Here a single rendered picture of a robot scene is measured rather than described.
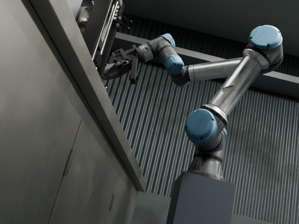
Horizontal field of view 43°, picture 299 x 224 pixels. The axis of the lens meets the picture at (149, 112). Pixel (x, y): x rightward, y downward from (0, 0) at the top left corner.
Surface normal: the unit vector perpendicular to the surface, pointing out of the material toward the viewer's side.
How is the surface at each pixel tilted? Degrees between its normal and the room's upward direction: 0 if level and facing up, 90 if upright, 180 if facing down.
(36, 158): 90
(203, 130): 96
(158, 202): 90
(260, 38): 83
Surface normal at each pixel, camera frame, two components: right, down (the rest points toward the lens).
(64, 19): 0.97, 0.18
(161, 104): 0.09, -0.35
